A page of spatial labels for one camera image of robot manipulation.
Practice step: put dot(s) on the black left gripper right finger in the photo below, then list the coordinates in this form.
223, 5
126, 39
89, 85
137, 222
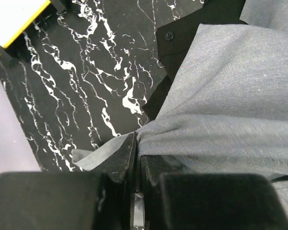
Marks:
164, 183

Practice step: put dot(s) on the black shirt on table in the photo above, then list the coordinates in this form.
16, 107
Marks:
174, 40

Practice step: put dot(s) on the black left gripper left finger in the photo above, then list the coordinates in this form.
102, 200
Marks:
116, 194

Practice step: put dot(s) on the yellow framed whiteboard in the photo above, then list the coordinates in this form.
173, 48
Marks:
16, 16

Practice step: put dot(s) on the grey shirt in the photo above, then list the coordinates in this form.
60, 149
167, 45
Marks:
225, 118

